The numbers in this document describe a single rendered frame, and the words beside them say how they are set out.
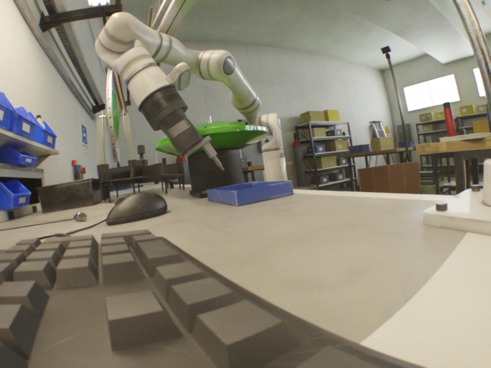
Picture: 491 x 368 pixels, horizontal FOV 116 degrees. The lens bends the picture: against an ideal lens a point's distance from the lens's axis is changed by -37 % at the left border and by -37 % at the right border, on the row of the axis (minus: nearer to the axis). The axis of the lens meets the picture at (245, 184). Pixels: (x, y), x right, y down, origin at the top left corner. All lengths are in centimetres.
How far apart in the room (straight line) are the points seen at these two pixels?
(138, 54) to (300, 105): 654
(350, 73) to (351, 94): 85
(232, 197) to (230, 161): 27
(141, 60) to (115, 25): 9
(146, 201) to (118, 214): 5
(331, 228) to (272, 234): 4
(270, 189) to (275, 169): 62
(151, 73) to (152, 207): 23
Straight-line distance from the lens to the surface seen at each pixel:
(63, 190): 98
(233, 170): 61
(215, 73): 68
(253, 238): 18
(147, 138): 534
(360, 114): 870
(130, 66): 46
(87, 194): 95
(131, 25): 50
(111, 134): 117
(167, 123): 41
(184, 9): 61
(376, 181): 116
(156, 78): 44
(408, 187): 123
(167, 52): 57
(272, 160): 98
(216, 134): 52
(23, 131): 109
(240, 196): 34
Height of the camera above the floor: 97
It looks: 4 degrees down
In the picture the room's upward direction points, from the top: 8 degrees counter-clockwise
